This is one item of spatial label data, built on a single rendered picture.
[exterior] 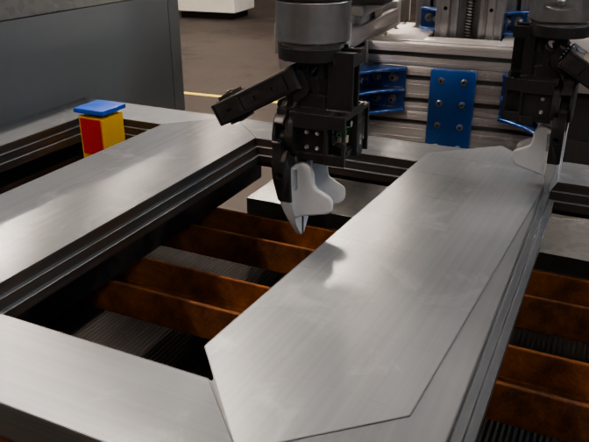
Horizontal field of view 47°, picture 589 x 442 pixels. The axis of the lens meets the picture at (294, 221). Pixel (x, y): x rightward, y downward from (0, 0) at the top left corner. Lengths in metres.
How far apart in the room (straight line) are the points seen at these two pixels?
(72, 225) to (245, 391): 0.37
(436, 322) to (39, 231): 0.45
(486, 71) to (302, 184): 0.71
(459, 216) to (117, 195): 0.43
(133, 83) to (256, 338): 1.06
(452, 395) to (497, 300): 0.15
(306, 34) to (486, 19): 0.85
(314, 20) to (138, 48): 0.95
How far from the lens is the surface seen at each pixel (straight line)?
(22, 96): 1.34
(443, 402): 0.53
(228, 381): 0.54
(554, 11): 0.86
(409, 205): 0.85
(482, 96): 1.38
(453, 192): 0.90
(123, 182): 0.94
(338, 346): 0.58
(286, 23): 0.68
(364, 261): 0.71
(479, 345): 0.60
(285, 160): 0.71
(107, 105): 1.18
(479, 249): 0.76
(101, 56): 1.49
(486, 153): 1.06
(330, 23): 0.67
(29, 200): 0.92
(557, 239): 1.22
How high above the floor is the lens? 1.18
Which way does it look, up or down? 24 degrees down
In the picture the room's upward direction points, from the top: straight up
